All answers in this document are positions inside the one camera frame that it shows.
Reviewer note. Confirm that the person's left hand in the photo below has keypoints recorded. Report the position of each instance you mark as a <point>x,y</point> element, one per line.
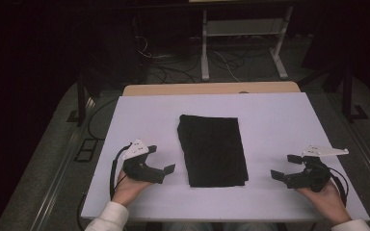
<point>130,189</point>

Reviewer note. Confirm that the white board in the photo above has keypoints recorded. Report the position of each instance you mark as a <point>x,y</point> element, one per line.
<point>269,128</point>

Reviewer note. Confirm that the person's right hand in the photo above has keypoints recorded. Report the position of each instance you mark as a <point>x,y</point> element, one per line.
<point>329,200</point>

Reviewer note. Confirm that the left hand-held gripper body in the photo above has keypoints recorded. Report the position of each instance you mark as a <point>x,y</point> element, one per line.
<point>138,166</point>

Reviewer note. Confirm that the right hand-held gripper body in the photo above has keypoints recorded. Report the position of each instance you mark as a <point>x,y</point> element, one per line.
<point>311,174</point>

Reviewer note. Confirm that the white metal desk frame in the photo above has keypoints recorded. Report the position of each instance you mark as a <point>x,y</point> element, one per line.
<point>244,27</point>

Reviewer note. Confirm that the wooden table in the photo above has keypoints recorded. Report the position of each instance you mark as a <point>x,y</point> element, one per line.
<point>205,88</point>

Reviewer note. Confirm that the black metal stand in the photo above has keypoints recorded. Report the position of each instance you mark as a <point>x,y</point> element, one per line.
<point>81,102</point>
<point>347,96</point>

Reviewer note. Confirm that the black pants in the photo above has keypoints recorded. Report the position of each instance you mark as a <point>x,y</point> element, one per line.
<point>212,150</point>

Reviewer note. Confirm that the metal floor rail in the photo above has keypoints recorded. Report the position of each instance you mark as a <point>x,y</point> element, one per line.
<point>61,179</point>
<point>366,157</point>

